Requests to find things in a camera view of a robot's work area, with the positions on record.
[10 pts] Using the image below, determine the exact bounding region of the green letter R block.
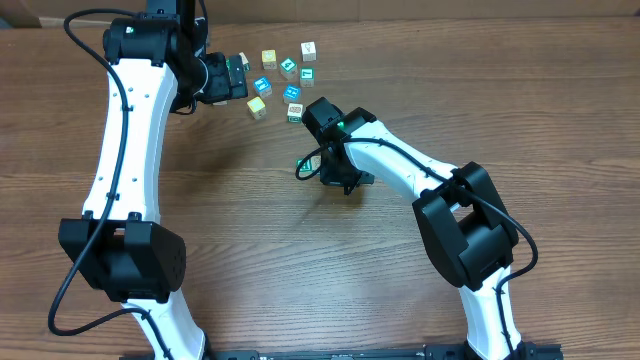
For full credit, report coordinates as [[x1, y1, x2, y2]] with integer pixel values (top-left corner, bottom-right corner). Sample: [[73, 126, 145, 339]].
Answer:
[[296, 159, 314, 177]]

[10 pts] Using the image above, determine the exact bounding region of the pretzel picture block blue side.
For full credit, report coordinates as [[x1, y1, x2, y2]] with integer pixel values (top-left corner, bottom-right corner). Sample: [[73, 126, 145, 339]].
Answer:
[[310, 155, 322, 171]]

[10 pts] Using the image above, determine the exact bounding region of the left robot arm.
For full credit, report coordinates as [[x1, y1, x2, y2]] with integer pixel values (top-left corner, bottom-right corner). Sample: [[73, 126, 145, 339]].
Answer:
[[58, 0, 248, 359]]

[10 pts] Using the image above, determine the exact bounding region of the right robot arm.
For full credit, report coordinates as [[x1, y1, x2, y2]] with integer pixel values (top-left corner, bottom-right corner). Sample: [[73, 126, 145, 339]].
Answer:
[[302, 97, 539, 359]]

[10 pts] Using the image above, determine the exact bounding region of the white block green number side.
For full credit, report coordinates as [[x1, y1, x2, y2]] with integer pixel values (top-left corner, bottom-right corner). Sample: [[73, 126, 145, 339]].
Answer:
[[239, 52, 251, 73]]

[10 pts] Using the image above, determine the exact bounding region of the blue letter T block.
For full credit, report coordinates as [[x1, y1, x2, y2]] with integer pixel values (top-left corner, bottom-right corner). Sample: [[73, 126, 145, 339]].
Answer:
[[253, 76, 273, 99]]

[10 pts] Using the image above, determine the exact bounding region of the yellow block number 1 side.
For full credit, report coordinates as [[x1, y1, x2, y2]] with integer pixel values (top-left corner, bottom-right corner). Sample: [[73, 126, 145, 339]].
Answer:
[[247, 96, 267, 120]]

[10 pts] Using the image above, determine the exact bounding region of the yellow block top row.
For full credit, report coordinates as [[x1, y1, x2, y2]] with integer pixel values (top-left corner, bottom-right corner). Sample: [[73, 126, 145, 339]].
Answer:
[[261, 49, 278, 70]]

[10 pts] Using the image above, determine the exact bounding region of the green number 4 block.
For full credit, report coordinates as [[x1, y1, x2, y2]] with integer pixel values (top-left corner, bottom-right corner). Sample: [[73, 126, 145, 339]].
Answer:
[[279, 57, 298, 81]]

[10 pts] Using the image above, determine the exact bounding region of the blue letter H block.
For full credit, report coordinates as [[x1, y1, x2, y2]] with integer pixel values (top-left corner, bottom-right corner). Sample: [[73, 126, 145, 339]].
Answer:
[[283, 84, 301, 104]]

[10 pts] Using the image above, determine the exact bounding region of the pineapple picture block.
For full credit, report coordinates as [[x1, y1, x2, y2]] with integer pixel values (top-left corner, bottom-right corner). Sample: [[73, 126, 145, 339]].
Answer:
[[287, 103, 304, 123]]

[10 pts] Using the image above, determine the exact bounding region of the green number 7 block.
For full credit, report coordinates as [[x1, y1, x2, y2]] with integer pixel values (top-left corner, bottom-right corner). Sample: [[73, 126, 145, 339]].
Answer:
[[299, 68, 315, 88]]

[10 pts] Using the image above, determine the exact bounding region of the white block M side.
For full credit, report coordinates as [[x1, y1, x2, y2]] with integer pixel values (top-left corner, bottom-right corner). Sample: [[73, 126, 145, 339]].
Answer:
[[301, 41, 317, 62]]

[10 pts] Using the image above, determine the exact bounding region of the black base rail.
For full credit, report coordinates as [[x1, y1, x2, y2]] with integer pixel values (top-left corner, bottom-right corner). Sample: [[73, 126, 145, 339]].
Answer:
[[119, 342, 565, 360]]

